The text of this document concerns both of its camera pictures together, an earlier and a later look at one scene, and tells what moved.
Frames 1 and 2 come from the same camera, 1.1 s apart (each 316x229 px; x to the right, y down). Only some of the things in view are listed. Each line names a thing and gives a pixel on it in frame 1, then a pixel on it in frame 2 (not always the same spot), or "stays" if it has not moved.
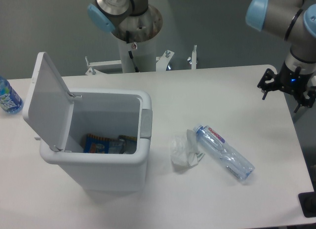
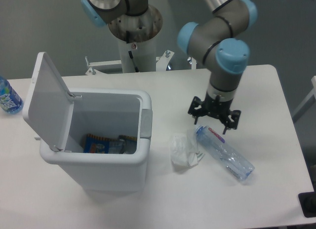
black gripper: (290, 80) to (220, 108)
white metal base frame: (162, 62) stays
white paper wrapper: (184, 150) stays
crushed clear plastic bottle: (237, 165) stays
